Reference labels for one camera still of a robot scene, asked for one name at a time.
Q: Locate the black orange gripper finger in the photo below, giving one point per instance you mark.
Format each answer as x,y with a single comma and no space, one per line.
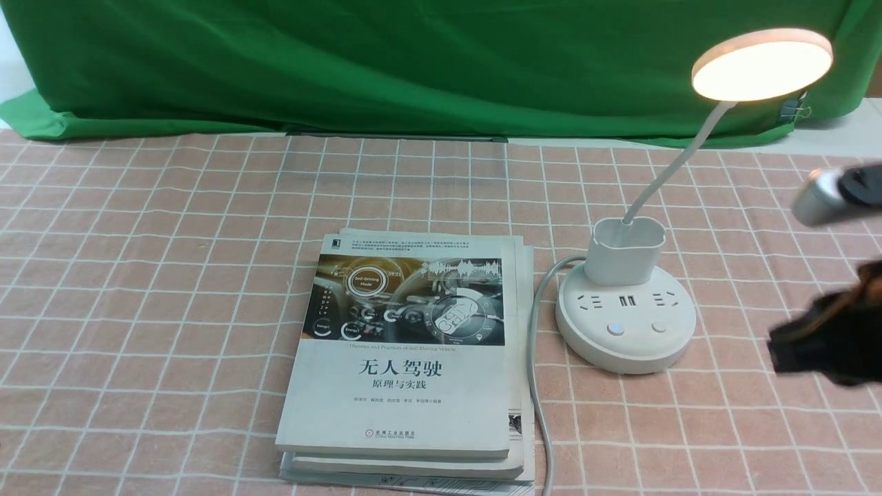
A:
838,336

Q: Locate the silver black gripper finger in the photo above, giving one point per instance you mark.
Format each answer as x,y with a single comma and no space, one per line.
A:
840,195

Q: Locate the white desk lamp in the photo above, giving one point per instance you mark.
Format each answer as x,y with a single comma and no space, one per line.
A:
755,66

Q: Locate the black binder clip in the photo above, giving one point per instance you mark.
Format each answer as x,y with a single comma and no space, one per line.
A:
794,109

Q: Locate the white round power strip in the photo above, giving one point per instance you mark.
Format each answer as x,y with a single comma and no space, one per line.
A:
627,330

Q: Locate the green backdrop cloth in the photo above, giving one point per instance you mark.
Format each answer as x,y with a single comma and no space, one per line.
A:
538,69

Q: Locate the bottom white book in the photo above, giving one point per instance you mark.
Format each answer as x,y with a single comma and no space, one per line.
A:
529,386

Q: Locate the white book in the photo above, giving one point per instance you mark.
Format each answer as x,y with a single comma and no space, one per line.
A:
529,386
520,413

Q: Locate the middle white book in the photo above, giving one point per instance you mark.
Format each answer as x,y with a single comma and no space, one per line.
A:
520,413

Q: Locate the top book self-driving cover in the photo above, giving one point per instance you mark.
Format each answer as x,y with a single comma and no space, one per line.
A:
406,372

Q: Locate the pink checkered tablecloth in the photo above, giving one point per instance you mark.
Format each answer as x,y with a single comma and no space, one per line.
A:
152,291

